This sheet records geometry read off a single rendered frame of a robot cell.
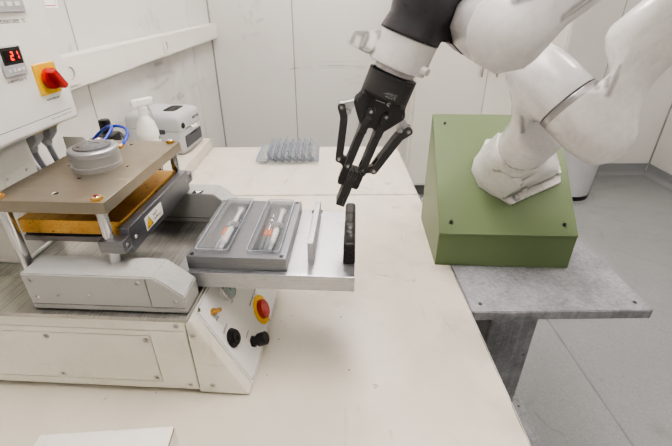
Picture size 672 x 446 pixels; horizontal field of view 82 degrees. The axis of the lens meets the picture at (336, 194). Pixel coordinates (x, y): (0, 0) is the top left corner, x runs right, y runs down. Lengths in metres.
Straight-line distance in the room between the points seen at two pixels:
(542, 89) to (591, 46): 2.89
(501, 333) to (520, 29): 1.01
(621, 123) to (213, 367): 0.78
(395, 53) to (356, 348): 0.56
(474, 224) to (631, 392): 1.19
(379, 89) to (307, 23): 2.52
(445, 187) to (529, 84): 0.37
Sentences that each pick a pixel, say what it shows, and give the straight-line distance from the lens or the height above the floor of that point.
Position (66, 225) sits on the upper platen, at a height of 1.05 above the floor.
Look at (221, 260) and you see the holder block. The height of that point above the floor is 0.99.
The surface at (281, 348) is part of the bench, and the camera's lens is 0.84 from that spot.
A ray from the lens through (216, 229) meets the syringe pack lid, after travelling 0.73.
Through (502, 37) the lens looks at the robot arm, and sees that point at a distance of 0.52.
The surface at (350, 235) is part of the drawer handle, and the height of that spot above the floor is 1.01.
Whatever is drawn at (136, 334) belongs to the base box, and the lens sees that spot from 0.74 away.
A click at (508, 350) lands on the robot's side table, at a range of 1.42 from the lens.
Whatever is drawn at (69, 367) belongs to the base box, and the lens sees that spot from 0.87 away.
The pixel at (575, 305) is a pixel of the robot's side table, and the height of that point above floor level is 0.75.
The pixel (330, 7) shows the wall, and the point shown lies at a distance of 3.08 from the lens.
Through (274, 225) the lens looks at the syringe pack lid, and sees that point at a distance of 0.72.
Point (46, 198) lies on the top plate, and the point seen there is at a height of 1.11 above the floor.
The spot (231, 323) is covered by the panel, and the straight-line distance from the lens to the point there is 0.76.
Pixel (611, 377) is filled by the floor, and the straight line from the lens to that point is 2.07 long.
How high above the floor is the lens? 1.37
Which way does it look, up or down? 27 degrees down
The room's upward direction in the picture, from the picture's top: straight up
